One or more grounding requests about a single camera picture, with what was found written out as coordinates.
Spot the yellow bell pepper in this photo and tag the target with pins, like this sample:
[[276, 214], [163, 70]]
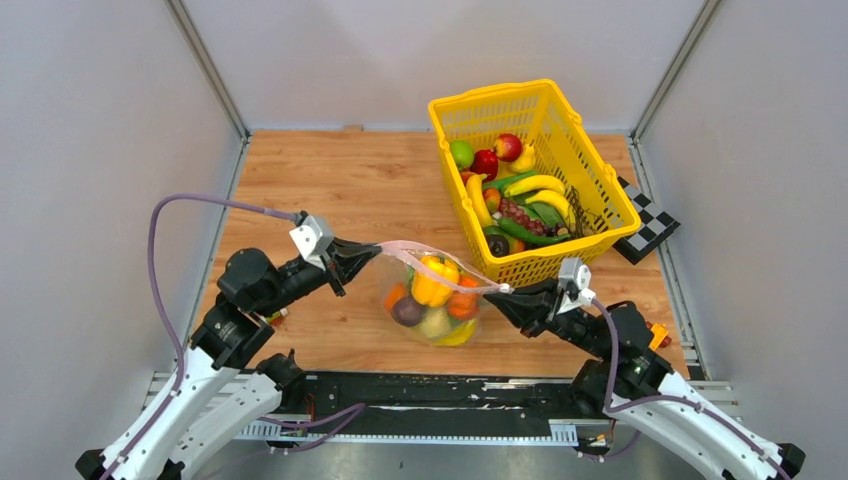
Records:
[[432, 293]]

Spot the dark purple passion fruit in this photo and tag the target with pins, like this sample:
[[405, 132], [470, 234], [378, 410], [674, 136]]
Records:
[[407, 312]]

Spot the yellow plastic basket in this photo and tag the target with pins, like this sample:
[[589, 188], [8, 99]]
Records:
[[538, 113]]

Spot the red apple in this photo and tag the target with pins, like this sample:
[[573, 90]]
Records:
[[508, 147], [486, 163]]

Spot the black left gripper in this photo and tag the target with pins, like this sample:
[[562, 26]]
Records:
[[349, 258]]

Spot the checkerboard calibration board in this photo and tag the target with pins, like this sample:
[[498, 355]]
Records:
[[656, 226]]

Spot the orange fruit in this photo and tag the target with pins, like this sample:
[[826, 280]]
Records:
[[394, 294]]

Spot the yellow banana bunch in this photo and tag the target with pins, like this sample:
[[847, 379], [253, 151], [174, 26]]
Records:
[[461, 335]]

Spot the small orange pumpkin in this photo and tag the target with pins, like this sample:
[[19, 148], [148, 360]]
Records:
[[464, 306]]

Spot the green apple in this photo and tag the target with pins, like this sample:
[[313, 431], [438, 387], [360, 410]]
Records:
[[462, 153]]

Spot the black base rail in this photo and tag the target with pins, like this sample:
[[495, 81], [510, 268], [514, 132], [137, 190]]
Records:
[[444, 407]]

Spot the red green toy block car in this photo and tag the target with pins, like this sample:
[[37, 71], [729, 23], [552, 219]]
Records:
[[277, 319]]

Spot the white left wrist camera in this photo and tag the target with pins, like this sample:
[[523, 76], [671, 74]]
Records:
[[312, 236]]

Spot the clear zip top bag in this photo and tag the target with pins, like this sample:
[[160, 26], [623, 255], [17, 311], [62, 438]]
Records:
[[400, 260]]

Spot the dark avocado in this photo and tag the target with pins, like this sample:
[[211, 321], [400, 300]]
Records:
[[498, 242]]

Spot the yellow pear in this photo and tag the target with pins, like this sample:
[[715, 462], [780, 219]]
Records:
[[525, 162]]

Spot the beige lemon fruit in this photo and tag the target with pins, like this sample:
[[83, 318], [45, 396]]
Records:
[[435, 324]]

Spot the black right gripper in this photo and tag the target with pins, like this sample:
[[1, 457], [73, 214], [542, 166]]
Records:
[[531, 308]]

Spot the purple grapes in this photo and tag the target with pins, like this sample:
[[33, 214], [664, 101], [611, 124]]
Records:
[[523, 216]]

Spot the small red peach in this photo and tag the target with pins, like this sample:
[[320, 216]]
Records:
[[492, 199]]

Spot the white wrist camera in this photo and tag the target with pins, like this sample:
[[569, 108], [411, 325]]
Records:
[[574, 278], [312, 236]]

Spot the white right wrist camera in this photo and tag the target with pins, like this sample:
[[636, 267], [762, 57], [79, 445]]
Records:
[[574, 278]]

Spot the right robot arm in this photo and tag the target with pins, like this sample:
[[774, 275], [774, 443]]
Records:
[[627, 381]]

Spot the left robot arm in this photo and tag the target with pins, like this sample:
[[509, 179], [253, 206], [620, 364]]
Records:
[[176, 434]]

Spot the green cucumber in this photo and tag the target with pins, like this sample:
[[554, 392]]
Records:
[[516, 230]]

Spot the yellow orange toy block car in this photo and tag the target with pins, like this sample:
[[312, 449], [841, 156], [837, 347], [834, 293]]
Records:
[[660, 337]]

